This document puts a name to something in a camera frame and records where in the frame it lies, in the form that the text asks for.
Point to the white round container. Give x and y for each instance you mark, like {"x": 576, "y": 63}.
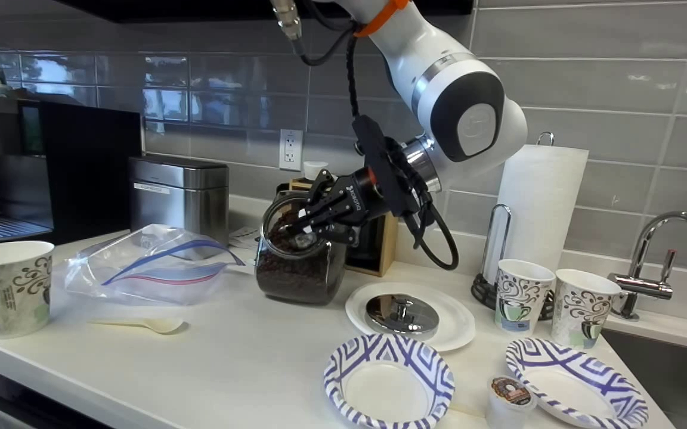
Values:
{"x": 316, "y": 170}

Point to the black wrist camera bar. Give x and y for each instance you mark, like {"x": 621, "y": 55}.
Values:
{"x": 382, "y": 170}

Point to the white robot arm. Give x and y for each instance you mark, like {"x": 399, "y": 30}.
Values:
{"x": 440, "y": 73}

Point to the stainless steel lidded bin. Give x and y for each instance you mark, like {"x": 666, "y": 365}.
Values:
{"x": 178, "y": 198}

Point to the wooden countertop organizer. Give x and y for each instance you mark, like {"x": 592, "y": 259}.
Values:
{"x": 389, "y": 247}

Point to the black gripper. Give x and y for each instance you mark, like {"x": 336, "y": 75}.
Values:
{"x": 358, "y": 203}

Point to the kitchen sink basin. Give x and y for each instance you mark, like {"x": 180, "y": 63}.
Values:
{"x": 678, "y": 383}

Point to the cream plastic spoon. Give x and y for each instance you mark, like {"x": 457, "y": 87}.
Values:
{"x": 161, "y": 324}

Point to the chrome sink faucet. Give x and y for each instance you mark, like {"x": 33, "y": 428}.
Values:
{"x": 638, "y": 282}

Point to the white round plate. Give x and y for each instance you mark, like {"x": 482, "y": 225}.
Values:
{"x": 455, "y": 318}

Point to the clear zip plastic bag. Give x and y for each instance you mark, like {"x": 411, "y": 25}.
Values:
{"x": 153, "y": 271}

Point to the black countertop appliance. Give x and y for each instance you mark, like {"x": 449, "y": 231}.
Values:
{"x": 83, "y": 175}

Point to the blue patterned paper bowl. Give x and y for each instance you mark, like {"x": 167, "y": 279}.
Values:
{"x": 574, "y": 383}
{"x": 392, "y": 388}

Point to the patterned paper cup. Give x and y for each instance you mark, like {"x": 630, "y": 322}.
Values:
{"x": 524, "y": 298}
{"x": 585, "y": 311}
{"x": 10, "y": 293}

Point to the small white coffee pod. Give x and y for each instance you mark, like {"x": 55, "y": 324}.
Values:
{"x": 511, "y": 406}

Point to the metal jar lid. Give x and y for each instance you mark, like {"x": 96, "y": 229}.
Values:
{"x": 404, "y": 312}

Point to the glass jar of coffee beans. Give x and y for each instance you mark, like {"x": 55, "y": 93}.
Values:
{"x": 297, "y": 276}

